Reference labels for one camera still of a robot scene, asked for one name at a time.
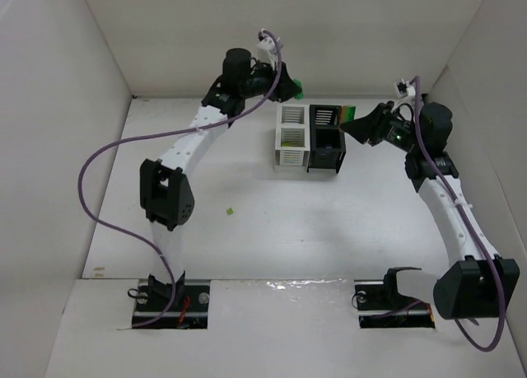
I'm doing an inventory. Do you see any green rounded brick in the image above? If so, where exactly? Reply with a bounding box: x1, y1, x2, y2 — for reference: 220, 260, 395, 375
293, 79, 304, 100

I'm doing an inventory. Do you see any green rectangular lego brick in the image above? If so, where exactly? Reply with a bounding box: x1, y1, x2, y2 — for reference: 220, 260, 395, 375
346, 105, 356, 123

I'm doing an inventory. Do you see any brown lego plate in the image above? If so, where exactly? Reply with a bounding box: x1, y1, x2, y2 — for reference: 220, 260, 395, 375
338, 105, 347, 124

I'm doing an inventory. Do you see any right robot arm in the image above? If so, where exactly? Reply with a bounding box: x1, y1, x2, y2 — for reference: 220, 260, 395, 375
340, 101, 520, 320

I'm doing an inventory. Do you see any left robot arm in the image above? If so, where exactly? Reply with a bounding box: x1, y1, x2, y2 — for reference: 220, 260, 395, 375
140, 48, 301, 283

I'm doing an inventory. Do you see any black slotted container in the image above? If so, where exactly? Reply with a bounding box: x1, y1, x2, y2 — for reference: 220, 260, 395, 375
307, 105, 346, 174

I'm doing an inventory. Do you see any white slotted container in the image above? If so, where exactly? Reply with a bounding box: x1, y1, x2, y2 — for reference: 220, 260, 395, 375
274, 104, 310, 170

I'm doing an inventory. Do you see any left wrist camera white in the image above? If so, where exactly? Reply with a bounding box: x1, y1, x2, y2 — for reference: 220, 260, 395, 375
256, 30, 283, 65

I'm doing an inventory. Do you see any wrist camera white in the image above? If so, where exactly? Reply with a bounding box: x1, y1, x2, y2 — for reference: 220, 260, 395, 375
394, 79, 417, 104
256, 30, 283, 65

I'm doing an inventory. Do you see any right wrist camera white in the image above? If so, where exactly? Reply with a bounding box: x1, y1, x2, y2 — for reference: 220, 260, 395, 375
394, 79, 417, 104

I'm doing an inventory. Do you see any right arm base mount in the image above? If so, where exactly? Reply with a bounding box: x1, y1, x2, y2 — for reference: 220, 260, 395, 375
351, 267, 436, 329

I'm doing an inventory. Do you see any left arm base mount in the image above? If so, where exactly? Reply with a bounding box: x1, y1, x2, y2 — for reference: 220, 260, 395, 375
127, 270, 212, 329

